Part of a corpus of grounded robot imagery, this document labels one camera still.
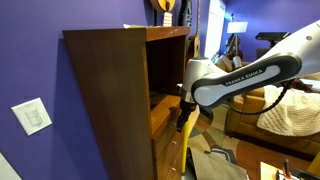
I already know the white board corner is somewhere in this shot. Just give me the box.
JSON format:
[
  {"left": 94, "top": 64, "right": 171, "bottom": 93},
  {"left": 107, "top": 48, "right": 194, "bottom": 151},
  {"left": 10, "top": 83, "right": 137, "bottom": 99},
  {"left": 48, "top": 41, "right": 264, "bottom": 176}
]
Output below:
[{"left": 0, "top": 152, "right": 23, "bottom": 180}]

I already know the brown acoustic guitar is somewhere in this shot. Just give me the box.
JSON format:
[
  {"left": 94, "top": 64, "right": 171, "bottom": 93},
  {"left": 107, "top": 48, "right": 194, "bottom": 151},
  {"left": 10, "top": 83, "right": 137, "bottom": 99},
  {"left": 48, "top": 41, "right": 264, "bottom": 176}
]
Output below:
[{"left": 184, "top": 0, "right": 202, "bottom": 65}]

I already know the light wooden workbench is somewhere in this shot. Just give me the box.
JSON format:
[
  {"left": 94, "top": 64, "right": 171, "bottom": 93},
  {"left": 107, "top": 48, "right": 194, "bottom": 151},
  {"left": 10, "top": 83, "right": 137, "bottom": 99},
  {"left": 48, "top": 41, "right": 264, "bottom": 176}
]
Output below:
[{"left": 259, "top": 161, "right": 320, "bottom": 180}]

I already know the cream knit blanket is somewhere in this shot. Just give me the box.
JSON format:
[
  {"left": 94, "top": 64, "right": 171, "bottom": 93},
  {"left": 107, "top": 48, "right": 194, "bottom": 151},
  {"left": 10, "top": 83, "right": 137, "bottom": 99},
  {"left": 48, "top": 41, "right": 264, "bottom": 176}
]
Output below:
[{"left": 255, "top": 84, "right": 320, "bottom": 137}]

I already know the yellow post with black base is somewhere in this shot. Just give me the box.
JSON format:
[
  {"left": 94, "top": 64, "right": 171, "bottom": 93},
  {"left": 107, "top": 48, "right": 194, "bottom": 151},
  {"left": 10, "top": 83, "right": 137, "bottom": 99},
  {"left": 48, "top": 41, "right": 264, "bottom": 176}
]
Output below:
[{"left": 180, "top": 119, "right": 192, "bottom": 176}]

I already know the brown leather sofa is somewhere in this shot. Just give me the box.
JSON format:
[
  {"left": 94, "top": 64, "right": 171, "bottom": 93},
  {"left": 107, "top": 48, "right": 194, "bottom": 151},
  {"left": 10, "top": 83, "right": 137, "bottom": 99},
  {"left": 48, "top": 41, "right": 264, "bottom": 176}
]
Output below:
[{"left": 224, "top": 59, "right": 320, "bottom": 158}]

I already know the music stand with white sheet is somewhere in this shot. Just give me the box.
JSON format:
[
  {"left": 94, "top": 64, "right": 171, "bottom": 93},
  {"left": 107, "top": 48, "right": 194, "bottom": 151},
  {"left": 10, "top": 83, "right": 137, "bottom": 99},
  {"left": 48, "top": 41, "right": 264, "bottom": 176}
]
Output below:
[{"left": 226, "top": 13, "right": 250, "bottom": 62}]

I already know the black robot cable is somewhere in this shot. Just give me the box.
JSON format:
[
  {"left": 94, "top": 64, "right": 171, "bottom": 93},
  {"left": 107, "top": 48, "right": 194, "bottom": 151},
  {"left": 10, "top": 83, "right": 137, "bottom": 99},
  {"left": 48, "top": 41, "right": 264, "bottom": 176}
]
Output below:
[{"left": 220, "top": 79, "right": 295, "bottom": 117}]

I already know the small beige card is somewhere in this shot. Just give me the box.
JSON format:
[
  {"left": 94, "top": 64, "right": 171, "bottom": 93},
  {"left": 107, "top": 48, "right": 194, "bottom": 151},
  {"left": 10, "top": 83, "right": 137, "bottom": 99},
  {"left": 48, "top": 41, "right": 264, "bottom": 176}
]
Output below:
[{"left": 162, "top": 11, "right": 174, "bottom": 28}]

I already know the white wall light switch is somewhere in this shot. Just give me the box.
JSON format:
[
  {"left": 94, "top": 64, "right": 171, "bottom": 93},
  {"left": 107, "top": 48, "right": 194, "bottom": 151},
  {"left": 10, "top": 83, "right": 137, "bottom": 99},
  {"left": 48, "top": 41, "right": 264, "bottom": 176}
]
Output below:
[{"left": 10, "top": 96, "right": 54, "bottom": 137}]

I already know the white door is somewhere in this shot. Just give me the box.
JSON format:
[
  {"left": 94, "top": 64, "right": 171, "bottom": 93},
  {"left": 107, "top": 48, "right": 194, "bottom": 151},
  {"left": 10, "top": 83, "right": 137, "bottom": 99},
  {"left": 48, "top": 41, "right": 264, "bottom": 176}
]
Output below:
[{"left": 203, "top": 0, "right": 228, "bottom": 61}]

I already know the wall-hung wooden instrument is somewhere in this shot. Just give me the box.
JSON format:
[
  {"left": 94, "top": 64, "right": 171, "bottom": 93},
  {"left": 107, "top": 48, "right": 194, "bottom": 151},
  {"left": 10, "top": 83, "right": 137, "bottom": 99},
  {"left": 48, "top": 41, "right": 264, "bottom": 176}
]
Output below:
[{"left": 149, "top": 0, "right": 177, "bottom": 13}]

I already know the black orange bar clamp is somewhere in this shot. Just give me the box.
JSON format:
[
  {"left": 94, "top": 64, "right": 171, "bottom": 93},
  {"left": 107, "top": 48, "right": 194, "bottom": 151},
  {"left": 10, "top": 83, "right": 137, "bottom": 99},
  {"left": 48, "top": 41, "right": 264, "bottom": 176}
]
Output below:
[{"left": 275, "top": 157, "right": 302, "bottom": 180}]

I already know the brown wooden chest of drawers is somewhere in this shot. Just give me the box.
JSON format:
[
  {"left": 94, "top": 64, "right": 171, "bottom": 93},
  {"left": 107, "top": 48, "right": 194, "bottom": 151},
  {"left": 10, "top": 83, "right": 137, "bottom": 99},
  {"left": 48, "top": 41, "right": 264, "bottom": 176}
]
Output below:
[{"left": 62, "top": 25, "right": 202, "bottom": 180}]

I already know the black music stand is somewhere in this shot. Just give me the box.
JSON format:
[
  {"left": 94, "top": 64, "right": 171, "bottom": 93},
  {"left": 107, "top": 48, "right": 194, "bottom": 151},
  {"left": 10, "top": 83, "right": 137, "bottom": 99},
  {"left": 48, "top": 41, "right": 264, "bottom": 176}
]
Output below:
[{"left": 254, "top": 31, "right": 292, "bottom": 60}]

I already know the patterned brown area rug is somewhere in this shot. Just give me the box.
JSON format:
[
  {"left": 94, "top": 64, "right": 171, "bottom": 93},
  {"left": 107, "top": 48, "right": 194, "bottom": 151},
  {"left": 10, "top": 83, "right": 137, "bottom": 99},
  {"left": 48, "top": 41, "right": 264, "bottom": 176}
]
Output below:
[{"left": 188, "top": 105, "right": 256, "bottom": 168}]

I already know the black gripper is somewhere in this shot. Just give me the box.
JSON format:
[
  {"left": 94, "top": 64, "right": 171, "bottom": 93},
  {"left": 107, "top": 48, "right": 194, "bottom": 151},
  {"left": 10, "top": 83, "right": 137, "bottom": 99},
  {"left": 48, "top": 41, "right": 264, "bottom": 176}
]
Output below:
[{"left": 175, "top": 99, "right": 198, "bottom": 133}]

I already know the loose paper sheet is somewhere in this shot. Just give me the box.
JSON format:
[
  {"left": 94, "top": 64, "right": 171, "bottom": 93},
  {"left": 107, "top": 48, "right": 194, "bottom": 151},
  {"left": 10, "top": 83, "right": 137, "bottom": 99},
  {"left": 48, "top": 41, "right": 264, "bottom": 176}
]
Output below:
[{"left": 122, "top": 23, "right": 148, "bottom": 30}]

